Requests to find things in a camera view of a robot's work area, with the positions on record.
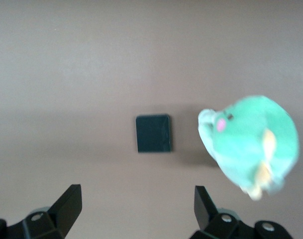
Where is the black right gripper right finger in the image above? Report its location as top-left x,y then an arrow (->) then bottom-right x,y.
190,185 -> 244,239

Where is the green plush dinosaur toy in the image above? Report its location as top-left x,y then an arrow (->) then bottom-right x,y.
197,95 -> 301,201

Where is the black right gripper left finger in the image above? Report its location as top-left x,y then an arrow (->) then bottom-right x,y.
5,184 -> 83,239

